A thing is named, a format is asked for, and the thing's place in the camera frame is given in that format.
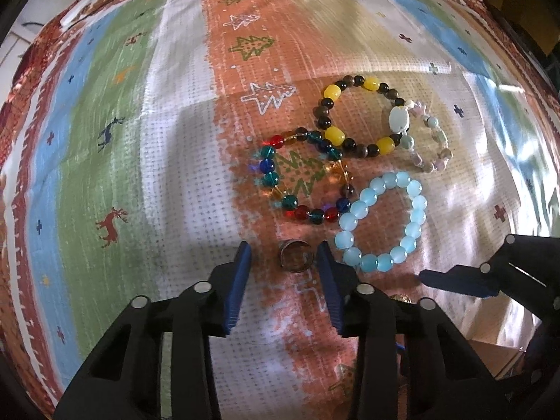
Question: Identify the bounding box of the metal band ring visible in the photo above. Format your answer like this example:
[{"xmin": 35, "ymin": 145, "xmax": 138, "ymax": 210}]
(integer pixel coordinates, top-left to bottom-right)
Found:
[{"xmin": 279, "ymin": 240, "xmax": 314, "ymax": 273}]

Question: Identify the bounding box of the striped patterned cloth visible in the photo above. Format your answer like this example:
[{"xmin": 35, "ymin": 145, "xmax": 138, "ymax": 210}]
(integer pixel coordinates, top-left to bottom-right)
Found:
[{"xmin": 1, "ymin": 0, "xmax": 559, "ymax": 419}]

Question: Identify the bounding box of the floral red bedspread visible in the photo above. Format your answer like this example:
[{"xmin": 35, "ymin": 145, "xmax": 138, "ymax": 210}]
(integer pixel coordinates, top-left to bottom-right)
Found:
[{"xmin": 0, "ymin": 0, "xmax": 560, "ymax": 412}]

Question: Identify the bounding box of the white wooden headboard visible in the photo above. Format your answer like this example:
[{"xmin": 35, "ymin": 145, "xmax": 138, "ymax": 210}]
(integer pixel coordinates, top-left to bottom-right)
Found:
[{"xmin": 0, "ymin": 23, "xmax": 35, "ymax": 97}]

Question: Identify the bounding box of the light blue bead bracelet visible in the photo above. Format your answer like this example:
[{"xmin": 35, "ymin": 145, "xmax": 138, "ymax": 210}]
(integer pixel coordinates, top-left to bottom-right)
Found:
[{"xmin": 333, "ymin": 170, "xmax": 429, "ymax": 274}]

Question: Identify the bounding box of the multicolour glass bead bracelet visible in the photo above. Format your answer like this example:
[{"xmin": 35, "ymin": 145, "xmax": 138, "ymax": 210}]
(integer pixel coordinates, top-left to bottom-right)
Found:
[{"xmin": 252, "ymin": 127, "xmax": 356, "ymax": 226}]

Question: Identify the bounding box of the yellow and brown bead bracelet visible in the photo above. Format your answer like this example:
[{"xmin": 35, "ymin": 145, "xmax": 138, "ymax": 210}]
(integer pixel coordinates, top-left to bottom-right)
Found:
[{"xmin": 313, "ymin": 74, "xmax": 412, "ymax": 160}]

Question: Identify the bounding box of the white pink stone bracelet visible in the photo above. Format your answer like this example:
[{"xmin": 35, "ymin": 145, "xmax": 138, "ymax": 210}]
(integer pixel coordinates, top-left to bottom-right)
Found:
[{"xmin": 388, "ymin": 98, "xmax": 454, "ymax": 175}]

